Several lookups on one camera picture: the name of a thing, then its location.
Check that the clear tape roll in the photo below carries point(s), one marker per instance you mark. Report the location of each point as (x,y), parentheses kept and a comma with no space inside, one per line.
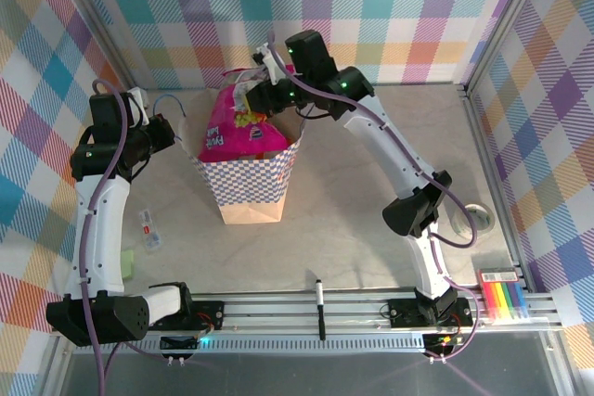
(485,220)

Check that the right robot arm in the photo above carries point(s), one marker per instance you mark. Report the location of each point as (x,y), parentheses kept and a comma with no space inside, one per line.
(385,145)

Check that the small clear packet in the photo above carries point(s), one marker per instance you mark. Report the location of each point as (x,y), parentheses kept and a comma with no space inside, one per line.
(149,229)

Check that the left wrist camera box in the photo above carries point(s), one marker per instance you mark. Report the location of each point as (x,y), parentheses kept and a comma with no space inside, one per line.
(138,106)

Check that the green sticky note pad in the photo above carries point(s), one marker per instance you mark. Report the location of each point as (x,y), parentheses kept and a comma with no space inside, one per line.
(128,264)

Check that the aluminium frame post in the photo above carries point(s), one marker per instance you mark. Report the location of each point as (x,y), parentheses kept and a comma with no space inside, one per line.
(505,20)
(105,29)

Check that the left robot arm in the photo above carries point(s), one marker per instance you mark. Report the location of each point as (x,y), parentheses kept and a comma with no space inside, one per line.
(99,229)

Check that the large pink snack bag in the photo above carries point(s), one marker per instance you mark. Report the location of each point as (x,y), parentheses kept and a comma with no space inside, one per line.
(227,136)

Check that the small controller board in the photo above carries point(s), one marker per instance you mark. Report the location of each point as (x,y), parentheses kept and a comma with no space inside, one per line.
(443,341)
(178,343)

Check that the blue checked paper bag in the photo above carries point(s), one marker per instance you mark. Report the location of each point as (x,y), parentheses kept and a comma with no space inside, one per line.
(250,182)

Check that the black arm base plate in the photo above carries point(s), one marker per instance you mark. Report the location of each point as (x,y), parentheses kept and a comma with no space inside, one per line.
(404,312)
(209,315)

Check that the black marker pen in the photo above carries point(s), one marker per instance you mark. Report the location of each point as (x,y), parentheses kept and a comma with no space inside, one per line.
(320,308)

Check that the aluminium mounting rail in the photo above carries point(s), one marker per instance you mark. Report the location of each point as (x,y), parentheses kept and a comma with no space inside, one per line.
(278,317)

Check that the coloured marker pack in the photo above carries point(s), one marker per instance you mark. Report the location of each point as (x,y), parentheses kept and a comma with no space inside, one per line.
(503,296)

